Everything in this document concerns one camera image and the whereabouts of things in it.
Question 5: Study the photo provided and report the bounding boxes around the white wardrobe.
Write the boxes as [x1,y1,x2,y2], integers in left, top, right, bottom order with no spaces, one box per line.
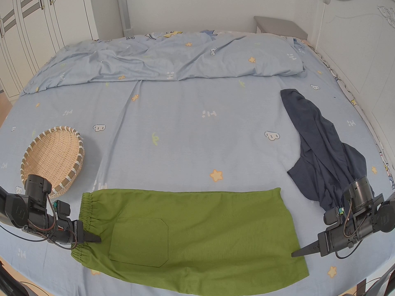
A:
[0,0,99,99]

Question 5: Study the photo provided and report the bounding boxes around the pale blue quilt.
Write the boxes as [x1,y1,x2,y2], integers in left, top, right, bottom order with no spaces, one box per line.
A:
[21,30,307,95]

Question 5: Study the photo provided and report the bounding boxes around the bed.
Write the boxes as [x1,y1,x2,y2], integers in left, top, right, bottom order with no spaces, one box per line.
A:
[0,0,395,296]

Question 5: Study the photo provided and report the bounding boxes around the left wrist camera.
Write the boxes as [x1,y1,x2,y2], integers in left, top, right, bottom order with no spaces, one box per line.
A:
[52,200,71,218]

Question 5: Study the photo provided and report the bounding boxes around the green shorts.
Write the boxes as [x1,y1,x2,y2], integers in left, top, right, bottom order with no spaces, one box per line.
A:
[71,187,310,296]

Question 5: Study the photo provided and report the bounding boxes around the grey bedside table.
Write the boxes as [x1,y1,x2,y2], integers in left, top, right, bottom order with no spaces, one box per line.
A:
[254,16,308,39]

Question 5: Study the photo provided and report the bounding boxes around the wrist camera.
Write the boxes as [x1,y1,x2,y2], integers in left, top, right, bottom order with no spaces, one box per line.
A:
[52,200,71,218]
[323,208,344,226]

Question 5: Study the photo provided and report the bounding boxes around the dark blue garment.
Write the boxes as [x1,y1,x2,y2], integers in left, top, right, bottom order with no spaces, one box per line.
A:
[280,89,375,212]

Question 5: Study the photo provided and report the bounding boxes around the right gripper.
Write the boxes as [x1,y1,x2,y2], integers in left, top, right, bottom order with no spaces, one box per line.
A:
[318,224,360,257]

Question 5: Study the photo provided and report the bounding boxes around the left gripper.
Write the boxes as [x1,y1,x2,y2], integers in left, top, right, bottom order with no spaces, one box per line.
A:
[49,219,88,250]

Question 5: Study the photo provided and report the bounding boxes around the round woven basket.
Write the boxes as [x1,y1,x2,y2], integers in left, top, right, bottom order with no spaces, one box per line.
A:
[21,126,85,199]

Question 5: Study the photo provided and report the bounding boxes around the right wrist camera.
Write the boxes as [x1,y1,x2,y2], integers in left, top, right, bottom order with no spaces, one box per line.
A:
[323,208,344,226]

